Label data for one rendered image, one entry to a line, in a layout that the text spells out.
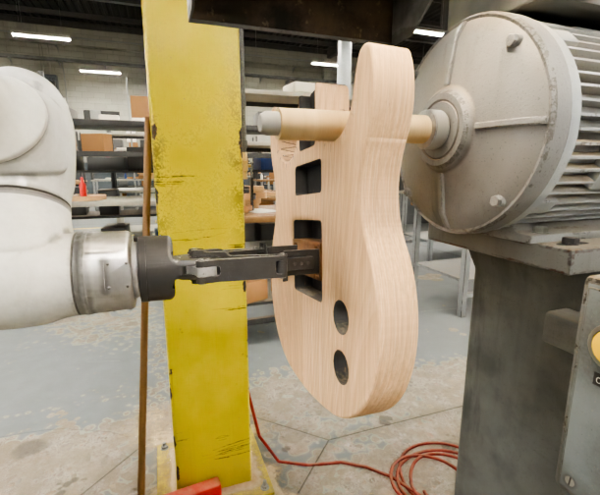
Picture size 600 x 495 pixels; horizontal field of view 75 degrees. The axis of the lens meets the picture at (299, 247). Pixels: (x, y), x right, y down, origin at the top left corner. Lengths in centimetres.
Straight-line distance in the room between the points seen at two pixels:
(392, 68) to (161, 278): 31
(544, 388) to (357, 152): 44
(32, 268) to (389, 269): 33
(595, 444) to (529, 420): 29
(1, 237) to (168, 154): 87
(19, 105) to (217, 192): 88
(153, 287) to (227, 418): 116
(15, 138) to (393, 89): 36
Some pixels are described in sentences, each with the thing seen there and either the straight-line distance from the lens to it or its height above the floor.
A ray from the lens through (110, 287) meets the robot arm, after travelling 44.
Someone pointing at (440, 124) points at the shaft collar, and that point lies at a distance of 49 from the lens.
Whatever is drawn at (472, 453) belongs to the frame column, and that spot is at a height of 71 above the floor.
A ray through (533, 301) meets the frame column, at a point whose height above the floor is 102.
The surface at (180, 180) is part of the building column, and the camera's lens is 128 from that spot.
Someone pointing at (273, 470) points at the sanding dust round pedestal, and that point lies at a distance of 182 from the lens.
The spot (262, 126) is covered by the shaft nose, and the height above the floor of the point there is 125.
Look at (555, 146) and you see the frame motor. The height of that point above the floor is 123.
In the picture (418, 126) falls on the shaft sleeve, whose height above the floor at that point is 125.
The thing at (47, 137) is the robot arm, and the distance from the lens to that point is 49.
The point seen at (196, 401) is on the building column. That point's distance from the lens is 151.
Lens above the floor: 121
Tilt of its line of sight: 12 degrees down
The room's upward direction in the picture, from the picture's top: straight up
